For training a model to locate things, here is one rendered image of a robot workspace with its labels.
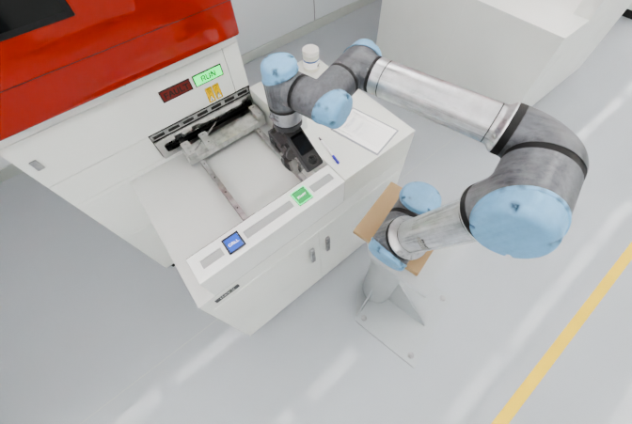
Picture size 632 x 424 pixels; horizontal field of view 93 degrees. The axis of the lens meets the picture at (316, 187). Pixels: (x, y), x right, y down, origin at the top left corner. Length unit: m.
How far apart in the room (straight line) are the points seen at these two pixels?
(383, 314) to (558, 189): 1.45
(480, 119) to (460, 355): 1.51
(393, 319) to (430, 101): 1.43
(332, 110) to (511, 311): 1.74
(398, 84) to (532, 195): 0.30
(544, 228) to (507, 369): 1.57
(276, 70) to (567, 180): 0.50
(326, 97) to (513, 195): 0.34
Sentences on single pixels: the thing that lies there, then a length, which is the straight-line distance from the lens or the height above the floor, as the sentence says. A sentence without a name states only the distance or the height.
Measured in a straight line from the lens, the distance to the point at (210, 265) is 0.97.
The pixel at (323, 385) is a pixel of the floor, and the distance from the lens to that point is 1.82.
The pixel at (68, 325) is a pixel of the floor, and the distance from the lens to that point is 2.36.
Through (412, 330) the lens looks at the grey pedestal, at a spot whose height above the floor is 0.02.
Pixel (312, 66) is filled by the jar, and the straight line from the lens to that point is 1.40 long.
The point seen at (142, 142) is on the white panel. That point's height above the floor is 0.96.
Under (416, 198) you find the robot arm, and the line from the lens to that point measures 0.89.
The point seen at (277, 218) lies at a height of 0.96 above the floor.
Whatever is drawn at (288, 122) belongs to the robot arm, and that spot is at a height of 1.33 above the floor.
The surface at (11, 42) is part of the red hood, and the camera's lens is 1.07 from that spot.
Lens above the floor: 1.82
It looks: 58 degrees down
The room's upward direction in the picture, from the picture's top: 4 degrees counter-clockwise
